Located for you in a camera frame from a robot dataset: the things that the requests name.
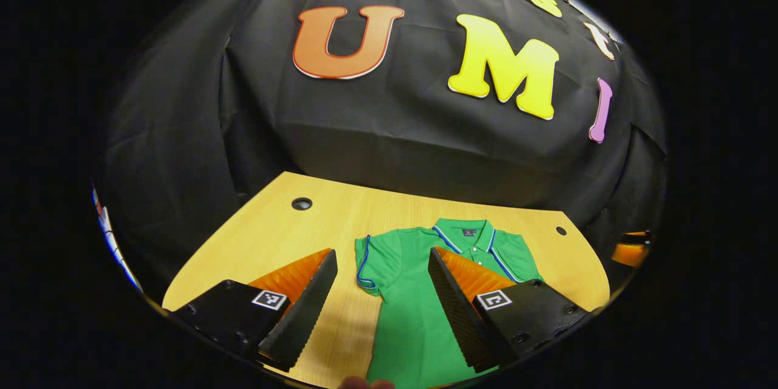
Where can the white printed panel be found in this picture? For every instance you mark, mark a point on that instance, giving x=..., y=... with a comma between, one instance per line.
x=112, y=240

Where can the black backdrop cloth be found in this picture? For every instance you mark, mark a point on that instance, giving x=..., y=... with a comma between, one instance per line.
x=395, y=121

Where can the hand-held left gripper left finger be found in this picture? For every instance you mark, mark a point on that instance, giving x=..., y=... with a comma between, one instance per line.
x=304, y=316

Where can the green T-shirt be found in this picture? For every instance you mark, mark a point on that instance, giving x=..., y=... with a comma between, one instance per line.
x=407, y=316

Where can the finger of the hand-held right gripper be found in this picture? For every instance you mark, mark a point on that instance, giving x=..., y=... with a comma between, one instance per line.
x=638, y=236
x=629, y=254

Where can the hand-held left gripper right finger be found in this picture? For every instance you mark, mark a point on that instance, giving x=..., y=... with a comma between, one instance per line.
x=462, y=316

